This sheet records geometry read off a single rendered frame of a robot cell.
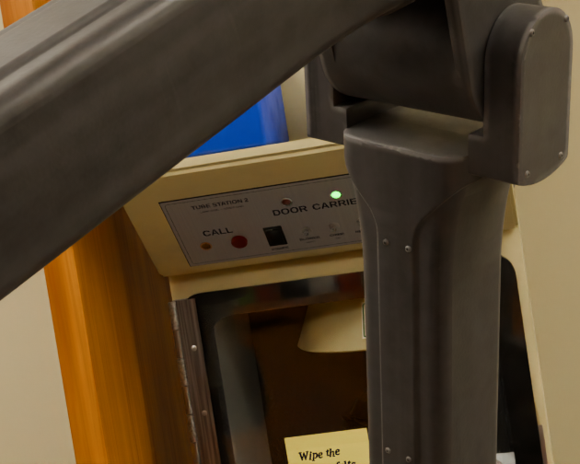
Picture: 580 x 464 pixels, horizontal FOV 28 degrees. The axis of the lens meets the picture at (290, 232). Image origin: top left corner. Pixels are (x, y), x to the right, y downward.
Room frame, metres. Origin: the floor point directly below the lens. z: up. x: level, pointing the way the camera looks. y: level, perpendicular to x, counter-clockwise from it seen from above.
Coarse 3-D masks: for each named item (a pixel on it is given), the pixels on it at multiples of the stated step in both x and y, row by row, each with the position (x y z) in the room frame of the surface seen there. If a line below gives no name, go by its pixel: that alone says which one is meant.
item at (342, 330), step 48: (240, 288) 1.04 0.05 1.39; (288, 288) 1.03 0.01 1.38; (336, 288) 1.02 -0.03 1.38; (240, 336) 1.04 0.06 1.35; (288, 336) 1.03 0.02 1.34; (336, 336) 1.02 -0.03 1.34; (240, 384) 1.04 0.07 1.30; (288, 384) 1.03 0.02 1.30; (336, 384) 1.02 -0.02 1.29; (528, 384) 0.98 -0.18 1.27; (240, 432) 1.04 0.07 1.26; (288, 432) 1.03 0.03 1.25; (528, 432) 0.99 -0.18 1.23
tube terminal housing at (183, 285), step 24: (288, 96) 1.03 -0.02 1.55; (288, 120) 1.03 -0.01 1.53; (504, 240) 1.00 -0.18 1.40; (264, 264) 1.04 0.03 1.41; (288, 264) 1.04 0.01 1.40; (312, 264) 1.03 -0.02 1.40; (336, 264) 1.03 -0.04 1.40; (360, 264) 1.02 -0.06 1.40; (192, 288) 1.06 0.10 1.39; (216, 288) 1.05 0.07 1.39; (528, 312) 1.00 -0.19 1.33; (528, 336) 1.00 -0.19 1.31; (552, 456) 1.09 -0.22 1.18
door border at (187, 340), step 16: (176, 304) 1.05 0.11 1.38; (192, 304) 1.04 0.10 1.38; (192, 320) 1.04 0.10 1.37; (176, 336) 1.04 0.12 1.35; (192, 336) 1.05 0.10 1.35; (176, 352) 1.05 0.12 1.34; (192, 352) 1.05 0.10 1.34; (192, 368) 1.05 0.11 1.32; (192, 384) 1.05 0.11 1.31; (208, 384) 1.04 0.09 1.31; (192, 400) 1.05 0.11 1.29; (208, 400) 1.04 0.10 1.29; (208, 416) 1.04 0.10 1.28; (208, 432) 1.04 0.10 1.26; (192, 448) 1.04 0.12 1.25; (208, 448) 1.05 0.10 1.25
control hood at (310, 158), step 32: (192, 160) 0.94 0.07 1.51; (224, 160) 0.93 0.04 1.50; (256, 160) 0.92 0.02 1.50; (288, 160) 0.92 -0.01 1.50; (320, 160) 0.92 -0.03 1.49; (160, 192) 0.95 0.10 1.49; (192, 192) 0.95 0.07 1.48; (512, 192) 0.94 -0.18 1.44; (160, 224) 0.98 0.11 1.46; (512, 224) 0.97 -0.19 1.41; (160, 256) 1.01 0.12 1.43; (288, 256) 1.01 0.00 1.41
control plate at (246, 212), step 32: (224, 192) 0.95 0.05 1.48; (256, 192) 0.95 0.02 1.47; (288, 192) 0.95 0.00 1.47; (320, 192) 0.95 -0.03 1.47; (352, 192) 0.94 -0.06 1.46; (192, 224) 0.98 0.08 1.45; (224, 224) 0.98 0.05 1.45; (256, 224) 0.98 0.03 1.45; (288, 224) 0.98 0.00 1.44; (320, 224) 0.97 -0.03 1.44; (352, 224) 0.97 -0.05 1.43; (192, 256) 1.01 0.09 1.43; (224, 256) 1.01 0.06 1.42; (256, 256) 1.01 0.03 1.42
